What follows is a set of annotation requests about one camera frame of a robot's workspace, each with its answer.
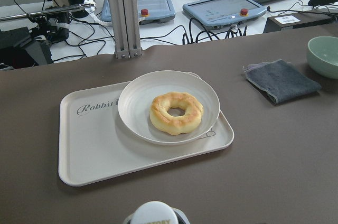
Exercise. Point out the white round plate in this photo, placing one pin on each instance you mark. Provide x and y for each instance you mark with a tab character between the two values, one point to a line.
135	102

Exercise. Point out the left teach pendant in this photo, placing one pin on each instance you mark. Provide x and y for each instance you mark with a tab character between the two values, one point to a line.
159	11

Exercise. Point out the tea bottle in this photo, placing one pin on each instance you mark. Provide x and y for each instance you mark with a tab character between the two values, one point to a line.
156	212

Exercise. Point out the mint green bowl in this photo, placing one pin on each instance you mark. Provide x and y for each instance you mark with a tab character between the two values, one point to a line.
322	55

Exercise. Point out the cream serving tray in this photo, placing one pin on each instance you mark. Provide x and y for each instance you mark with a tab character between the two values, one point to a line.
95	144

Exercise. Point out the reacher grabber tool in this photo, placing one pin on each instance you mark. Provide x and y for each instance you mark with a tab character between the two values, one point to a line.
88	5

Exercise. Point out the right teach pendant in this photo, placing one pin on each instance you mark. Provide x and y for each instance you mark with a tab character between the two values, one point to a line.
216	14

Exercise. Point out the folded grey cloth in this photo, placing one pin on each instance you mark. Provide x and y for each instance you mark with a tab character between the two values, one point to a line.
280	80

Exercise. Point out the teach pendant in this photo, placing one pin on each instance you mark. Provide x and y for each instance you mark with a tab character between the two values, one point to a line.
216	14
159	11

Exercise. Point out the aluminium frame post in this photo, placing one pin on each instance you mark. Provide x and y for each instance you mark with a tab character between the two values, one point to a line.
125	24

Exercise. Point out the black laser cut device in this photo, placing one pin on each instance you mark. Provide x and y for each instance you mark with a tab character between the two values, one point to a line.
20	50

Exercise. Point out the glazed donut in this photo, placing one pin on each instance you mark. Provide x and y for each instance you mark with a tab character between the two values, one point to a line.
176	113

